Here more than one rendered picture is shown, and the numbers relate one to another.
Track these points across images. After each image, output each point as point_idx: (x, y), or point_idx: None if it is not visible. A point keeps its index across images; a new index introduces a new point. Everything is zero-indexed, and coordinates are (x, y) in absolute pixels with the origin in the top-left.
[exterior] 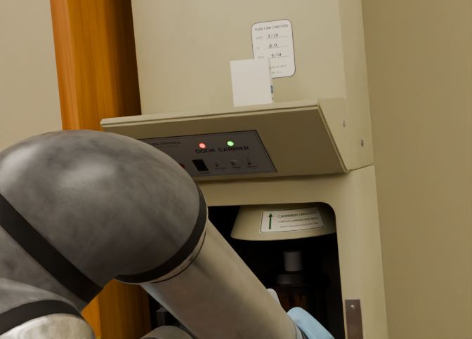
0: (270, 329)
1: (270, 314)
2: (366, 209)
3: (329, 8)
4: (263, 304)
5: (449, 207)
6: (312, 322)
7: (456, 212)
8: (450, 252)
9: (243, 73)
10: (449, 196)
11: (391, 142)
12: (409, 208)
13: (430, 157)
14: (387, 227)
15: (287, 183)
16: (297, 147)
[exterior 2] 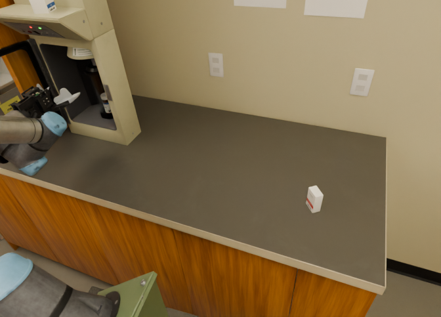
0: (13, 136)
1: (11, 132)
2: (108, 50)
3: None
4: (4, 131)
5: (170, 29)
6: (48, 121)
7: (172, 32)
8: (172, 46)
9: None
10: (170, 25)
11: (147, 0)
12: (157, 28)
13: (161, 8)
14: (150, 35)
15: (74, 40)
16: (65, 32)
